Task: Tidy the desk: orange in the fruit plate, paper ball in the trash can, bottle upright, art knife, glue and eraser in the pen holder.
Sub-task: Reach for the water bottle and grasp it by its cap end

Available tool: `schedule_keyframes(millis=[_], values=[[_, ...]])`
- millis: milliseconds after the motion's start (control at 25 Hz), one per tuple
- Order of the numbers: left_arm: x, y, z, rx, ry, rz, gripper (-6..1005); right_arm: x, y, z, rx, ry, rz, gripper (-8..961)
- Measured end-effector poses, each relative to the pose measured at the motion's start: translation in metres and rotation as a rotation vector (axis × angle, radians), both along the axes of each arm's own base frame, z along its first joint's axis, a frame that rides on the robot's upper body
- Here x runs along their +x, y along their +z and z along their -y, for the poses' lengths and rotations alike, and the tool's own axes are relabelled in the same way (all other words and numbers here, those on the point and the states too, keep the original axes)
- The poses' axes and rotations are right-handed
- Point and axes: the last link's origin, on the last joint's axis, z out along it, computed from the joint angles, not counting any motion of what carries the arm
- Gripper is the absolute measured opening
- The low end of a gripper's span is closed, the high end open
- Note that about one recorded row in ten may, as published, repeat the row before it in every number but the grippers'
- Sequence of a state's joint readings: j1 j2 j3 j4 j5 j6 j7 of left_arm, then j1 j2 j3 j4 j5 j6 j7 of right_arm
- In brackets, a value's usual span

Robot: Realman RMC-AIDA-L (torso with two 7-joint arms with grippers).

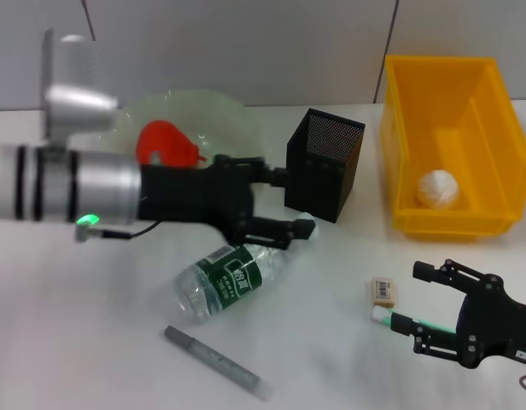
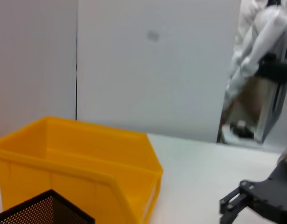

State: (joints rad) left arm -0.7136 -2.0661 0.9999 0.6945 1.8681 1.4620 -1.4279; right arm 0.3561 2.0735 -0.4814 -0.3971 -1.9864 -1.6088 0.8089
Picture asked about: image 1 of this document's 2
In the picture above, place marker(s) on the yellow plastic bin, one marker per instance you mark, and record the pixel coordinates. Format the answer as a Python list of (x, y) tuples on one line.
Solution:
[(459, 107)]

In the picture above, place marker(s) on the clear green-label water bottle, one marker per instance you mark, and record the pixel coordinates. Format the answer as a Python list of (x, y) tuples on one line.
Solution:
[(229, 282)]

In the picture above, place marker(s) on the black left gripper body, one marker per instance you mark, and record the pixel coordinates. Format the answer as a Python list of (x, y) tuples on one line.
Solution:
[(190, 192)]

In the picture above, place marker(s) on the red-orange toy orange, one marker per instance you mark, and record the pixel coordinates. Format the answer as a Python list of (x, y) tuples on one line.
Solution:
[(169, 141)]

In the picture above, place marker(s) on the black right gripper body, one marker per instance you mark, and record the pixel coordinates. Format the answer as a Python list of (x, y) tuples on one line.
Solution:
[(498, 324)]

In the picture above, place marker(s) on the grey marker pen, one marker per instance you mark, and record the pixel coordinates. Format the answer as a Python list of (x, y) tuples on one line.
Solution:
[(216, 363)]

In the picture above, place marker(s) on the white paper ball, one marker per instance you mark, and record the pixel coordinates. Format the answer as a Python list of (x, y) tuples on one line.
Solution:
[(438, 190)]

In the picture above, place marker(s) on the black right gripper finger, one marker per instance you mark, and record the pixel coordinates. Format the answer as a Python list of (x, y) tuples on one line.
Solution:
[(423, 271), (400, 322)]

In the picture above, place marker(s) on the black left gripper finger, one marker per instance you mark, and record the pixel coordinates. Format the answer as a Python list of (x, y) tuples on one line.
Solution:
[(276, 177), (303, 230)]

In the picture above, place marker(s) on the pale green glass fruit plate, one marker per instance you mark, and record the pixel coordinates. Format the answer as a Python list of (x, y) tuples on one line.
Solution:
[(229, 128)]

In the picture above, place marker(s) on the black mesh pen holder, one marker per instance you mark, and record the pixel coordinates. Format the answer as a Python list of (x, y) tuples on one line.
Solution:
[(314, 192)]

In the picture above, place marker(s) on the beige eraser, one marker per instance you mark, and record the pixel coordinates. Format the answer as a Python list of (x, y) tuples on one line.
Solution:
[(383, 291)]

